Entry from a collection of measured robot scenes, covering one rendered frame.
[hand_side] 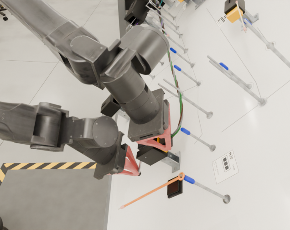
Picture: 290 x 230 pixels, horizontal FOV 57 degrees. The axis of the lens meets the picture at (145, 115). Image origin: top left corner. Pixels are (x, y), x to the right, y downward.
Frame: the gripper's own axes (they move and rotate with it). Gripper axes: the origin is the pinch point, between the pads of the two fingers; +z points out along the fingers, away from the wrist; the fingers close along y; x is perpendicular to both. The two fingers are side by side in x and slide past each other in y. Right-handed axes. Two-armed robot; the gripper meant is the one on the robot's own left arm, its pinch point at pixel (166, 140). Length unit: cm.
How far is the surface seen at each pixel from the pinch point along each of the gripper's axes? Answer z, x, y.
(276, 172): -0.3, -17.8, -11.4
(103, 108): 9.2, 27.6, 28.3
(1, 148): 56, 167, 81
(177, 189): 6.7, 0.6, -7.2
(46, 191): 74, 122, 46
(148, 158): 1.7, 4.9, -1.9
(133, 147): 15.7, 18.1, 14.1
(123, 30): 15, 33, 93
